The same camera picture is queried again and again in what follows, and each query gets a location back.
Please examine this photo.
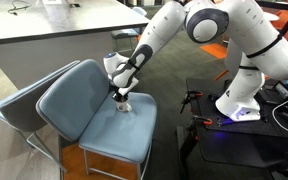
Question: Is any blue padded metal-frame chair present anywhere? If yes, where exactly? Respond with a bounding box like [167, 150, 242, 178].
[35, 58, 158, 180]
[0, 59, 82, 174]

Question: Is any black cable with plug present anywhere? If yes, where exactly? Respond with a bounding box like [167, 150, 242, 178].
[7, 0, 32, 16]

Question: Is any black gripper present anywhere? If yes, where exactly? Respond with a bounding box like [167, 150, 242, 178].
[112, 89, 131, 102]

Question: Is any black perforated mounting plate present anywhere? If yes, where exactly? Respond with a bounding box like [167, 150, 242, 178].
[197, 89, 288, 138]

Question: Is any small blue background chair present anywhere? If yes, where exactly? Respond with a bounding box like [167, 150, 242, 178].
[110, 6, 148, 53]

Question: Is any large grey table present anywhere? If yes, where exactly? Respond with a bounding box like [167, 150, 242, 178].
[0, 0, 151, 89]

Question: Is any black robot cart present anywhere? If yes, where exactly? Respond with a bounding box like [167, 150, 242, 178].
[176, 78, 288, 180]

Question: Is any white cup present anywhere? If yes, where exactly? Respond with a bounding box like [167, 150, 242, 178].
[114, 96, 133, 113]

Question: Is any orange-handled bar clamp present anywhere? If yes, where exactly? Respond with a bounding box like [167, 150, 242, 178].
[193, 114, 214, 128]
[179, 90, 204, 114]

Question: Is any white cable on cart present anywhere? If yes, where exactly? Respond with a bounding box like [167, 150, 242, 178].
[271, 92, 288, 141]

